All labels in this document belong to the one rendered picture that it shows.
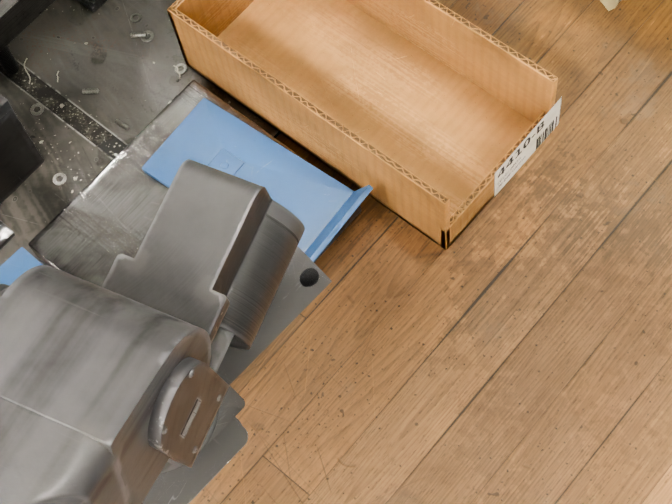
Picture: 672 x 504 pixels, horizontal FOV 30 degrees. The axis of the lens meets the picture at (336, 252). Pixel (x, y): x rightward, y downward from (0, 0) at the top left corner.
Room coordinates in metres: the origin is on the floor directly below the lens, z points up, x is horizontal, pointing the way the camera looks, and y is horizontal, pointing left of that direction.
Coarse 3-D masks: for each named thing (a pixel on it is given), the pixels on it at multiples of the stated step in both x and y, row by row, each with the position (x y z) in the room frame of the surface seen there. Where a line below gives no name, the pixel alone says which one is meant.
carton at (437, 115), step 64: (192, 0) 0.56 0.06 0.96; (256, 0) 0.59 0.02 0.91; (320, 0) 0.58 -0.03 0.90; (384, 0) 0.54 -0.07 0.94; (192, 64) 0.55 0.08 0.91; (256, 64) 0.54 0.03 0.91; (320, 64) 0.52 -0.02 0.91; (384, 64) 0.51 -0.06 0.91; (448, 64) 0.50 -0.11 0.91; (512, 64) 0.45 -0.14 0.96; (320, 128) 0.44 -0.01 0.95; (384, 128) 0.46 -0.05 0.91; (448, 128) 0.45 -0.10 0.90; (512, 128) 0.44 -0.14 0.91; (384, 192) 0.40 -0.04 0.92; (448, 192) 0.40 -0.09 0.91
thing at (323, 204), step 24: (192, 120) 0.49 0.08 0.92; (216, 120) 0.48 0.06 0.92; (240, 120) 0.48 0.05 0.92; (168, 144) 0.47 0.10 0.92; (192, 144) 0.47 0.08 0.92; (216, 144) 0.46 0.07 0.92; (240, 144) 0.46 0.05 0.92; (264, 144) 0.46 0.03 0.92; (144, 168) 0.46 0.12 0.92; (168, 168) 0.45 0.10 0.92; (240, 168) 0.44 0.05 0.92; (264, 168) 0.44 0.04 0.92; (288, 168) 0.43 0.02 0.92; (312, 168) 0.43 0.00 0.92; (288, 192) 0.41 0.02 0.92; (312, 192) 0.41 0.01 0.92; (336, 192) 0.41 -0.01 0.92; (360, 192) 0.39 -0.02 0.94; (312, 216) 0.39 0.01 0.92; (336, 216) 0.38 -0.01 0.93; (312, 240) 0.37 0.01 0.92
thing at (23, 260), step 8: (16, 256) 0.37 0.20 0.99; (24, 256) 0.37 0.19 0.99; (32, 256) 0.37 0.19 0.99; (8, 264) 0.37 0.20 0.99; (16, 264) 0.37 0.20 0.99; (24, 264) 0.37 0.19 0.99; (32, 264) 0.36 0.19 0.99; (40, 264) 0.36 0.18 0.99; (0, 272) 0.36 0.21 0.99; (8, 272) 0.36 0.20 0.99; (16, 272) 0.36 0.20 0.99; (0, 280) 0.36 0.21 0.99; (8, 280) 0.36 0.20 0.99
